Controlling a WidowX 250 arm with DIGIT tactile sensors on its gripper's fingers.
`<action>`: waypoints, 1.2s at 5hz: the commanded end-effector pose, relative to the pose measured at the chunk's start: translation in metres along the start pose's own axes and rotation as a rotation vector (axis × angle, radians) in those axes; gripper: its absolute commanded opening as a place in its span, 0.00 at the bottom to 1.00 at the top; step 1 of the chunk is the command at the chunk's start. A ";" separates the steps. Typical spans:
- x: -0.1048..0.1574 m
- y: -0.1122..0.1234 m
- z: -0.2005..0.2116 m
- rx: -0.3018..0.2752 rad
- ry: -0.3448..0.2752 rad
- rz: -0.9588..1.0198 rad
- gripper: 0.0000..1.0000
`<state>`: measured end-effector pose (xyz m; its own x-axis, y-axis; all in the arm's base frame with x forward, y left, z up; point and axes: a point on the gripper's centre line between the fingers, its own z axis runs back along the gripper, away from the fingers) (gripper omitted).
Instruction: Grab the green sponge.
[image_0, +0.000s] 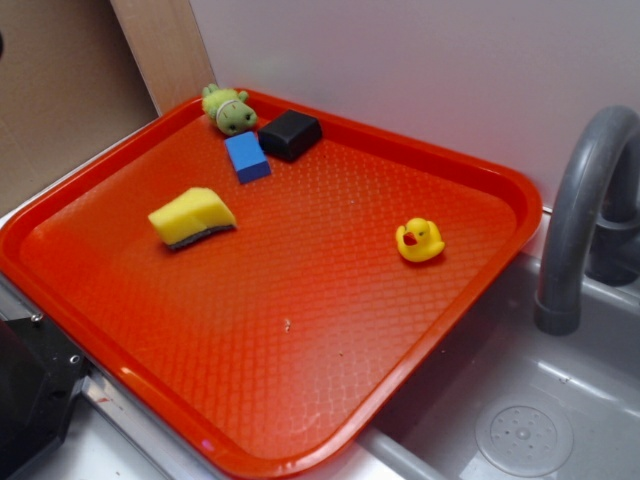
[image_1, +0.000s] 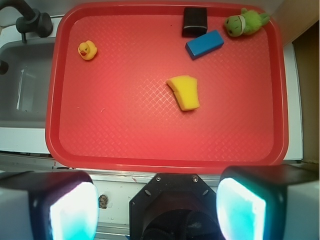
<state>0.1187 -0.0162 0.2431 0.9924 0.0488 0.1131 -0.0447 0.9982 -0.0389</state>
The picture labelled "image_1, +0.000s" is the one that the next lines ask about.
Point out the dark grey toy faucet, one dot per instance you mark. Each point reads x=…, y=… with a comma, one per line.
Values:
x=31, y=20

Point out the black rectangular block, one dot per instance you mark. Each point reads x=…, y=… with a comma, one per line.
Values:
x=195, y=22

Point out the yellow rubber duck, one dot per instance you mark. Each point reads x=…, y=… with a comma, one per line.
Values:
x=87, y=50

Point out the blue rectangular block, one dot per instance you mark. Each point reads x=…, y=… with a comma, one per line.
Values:
x=204, y=44

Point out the green plush frog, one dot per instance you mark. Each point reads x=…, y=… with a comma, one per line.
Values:
x=248, y=22

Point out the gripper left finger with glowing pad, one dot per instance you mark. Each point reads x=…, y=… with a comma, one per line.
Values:
x=48, y=206

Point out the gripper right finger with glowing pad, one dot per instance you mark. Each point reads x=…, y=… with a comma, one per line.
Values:
x=279, y=202

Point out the grey toy sink basin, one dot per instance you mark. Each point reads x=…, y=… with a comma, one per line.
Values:
x=24, y=88

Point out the dark grey sink knob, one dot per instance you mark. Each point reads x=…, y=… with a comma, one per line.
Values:
x=4, y=66

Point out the red plastic tray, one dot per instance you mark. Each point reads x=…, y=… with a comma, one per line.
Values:
x=116, y=112

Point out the yellow sponge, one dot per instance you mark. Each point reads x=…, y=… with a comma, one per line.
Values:
x=185, y=90

